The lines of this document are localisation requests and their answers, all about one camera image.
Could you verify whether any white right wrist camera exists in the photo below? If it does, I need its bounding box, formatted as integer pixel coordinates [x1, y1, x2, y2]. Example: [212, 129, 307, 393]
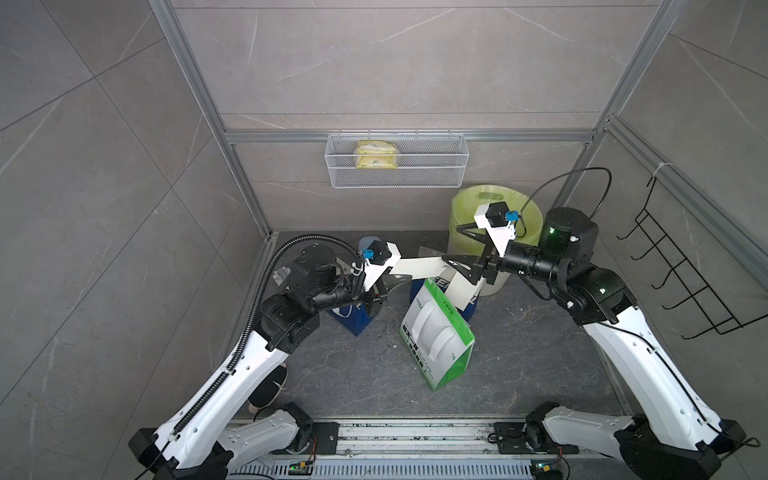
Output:
[474, 201, 520, 256]

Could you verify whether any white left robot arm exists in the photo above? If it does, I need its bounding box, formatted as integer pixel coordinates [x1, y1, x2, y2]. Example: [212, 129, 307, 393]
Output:
[129, 234, 412, 479]

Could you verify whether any white wire mesh basket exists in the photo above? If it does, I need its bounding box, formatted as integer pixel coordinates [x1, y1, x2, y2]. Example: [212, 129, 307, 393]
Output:
[324, 133, 469, 189]

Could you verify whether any blue white paper bag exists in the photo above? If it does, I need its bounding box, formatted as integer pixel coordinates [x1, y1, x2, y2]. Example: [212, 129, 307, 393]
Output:
[409, 276, 479, 323]
[330, 303, 376, 337]

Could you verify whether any green trash bag liner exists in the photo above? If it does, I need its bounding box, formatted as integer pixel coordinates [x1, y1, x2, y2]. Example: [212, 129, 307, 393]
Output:
[448, 185, 543, 256]

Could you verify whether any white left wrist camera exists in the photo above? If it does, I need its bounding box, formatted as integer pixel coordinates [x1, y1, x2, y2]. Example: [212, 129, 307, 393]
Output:
[361, 239, 401, 290]

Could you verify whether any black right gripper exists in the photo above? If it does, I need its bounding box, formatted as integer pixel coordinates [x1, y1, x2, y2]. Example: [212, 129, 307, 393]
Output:
[441, 222, 562, 288]

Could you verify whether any small grey white gadget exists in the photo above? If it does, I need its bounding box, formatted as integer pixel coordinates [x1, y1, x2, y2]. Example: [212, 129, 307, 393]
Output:
[272, 266, 291, 288]

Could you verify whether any yellow wet wipes pack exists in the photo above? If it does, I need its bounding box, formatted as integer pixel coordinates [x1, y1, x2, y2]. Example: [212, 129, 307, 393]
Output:
[354, 140, 400, 169]

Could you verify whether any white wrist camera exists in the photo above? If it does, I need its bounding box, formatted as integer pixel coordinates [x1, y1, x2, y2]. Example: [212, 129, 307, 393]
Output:
[474, 201, 520, 256]
[361, 239, 401, 290]

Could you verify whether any black wire hook rack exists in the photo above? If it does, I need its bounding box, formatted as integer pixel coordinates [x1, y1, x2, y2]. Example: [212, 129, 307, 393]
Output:
[616, 177, 767, 341]

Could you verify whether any white trash bin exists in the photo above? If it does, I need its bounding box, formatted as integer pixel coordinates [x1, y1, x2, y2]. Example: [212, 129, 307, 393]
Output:
[478, 277, 508, 297]

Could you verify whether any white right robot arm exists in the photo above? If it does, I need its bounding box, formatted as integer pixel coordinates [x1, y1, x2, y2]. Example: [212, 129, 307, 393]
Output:
[444, 202, 747, 479]

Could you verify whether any green white paper bag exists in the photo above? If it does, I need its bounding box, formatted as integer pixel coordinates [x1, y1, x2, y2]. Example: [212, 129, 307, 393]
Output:
[399, 279, 475, 390]

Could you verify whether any black corrugated cable conduit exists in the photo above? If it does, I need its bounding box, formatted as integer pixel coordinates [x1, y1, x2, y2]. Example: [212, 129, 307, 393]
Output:
[170, 234, 361, 436]

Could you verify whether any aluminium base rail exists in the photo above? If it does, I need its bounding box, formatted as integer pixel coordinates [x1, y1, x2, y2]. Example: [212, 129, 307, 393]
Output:
[160, 417, 667, 480]

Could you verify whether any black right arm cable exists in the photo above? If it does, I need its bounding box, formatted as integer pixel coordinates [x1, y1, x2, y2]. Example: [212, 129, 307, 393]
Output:
[518, 166, 614, 220]

